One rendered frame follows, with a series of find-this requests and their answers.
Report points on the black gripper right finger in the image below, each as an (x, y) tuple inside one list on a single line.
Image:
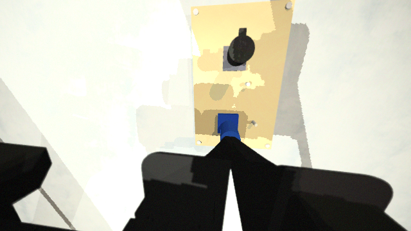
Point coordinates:
[(263, 188)]

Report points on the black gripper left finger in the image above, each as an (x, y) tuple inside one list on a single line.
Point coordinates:
[(192, 174)]

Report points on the tan rectangular board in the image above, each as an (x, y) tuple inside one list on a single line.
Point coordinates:
[(248, 41)]

